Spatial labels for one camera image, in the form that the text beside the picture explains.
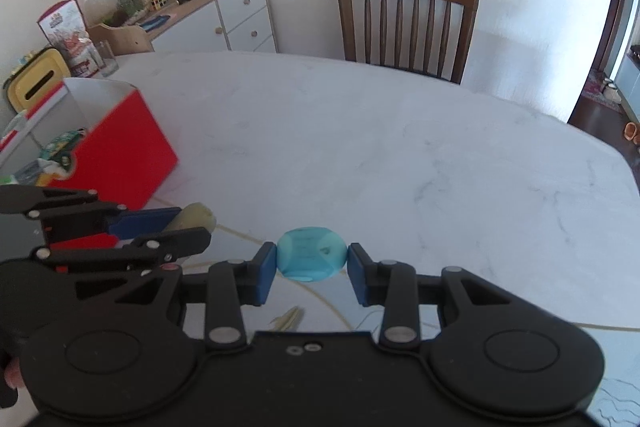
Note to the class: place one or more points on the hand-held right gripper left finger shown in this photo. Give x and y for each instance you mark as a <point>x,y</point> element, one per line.
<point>265,272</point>

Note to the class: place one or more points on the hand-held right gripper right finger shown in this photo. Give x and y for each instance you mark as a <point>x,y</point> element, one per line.
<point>357,274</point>

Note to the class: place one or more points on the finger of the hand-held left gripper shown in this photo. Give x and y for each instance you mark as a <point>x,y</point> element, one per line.
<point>165,247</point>
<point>150,221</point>

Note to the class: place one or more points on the pale yellow cylinder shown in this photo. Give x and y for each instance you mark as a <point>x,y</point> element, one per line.
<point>197,219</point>

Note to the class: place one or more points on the teal rounded cube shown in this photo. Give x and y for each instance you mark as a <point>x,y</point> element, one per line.
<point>311,254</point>

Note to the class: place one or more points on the red cardboard box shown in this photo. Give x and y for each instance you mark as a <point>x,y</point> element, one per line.
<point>125,152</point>

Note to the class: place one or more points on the white bag with orange print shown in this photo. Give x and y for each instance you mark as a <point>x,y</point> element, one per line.
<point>50,174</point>

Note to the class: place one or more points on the person's left hand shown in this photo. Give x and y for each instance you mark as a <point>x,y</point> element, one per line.
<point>10,374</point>

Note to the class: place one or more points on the clear drinking glass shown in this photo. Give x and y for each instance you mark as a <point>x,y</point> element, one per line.
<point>108,59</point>

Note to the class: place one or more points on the yellow tissue box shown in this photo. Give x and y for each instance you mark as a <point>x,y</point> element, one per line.
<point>35,77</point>

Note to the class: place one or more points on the blue mouse pad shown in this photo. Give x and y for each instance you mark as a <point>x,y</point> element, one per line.
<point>154,22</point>

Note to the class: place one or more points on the red white snack bag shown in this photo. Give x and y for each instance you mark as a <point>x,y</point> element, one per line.
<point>67,32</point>

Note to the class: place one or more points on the puzzle cube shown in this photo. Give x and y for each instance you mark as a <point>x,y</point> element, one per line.
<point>158,1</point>

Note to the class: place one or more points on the white wooden sideboard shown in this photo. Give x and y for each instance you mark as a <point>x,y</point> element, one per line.
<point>245,17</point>

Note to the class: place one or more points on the patterned door mat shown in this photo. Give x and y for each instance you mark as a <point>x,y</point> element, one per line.
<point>597,94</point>

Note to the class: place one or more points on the orange shoes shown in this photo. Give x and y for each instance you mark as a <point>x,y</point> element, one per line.
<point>631,132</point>

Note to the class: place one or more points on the beige slippers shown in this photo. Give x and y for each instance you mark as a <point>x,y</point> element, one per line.
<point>611,90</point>

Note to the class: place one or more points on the brown entrance door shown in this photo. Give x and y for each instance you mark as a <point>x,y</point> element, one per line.
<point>607,32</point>

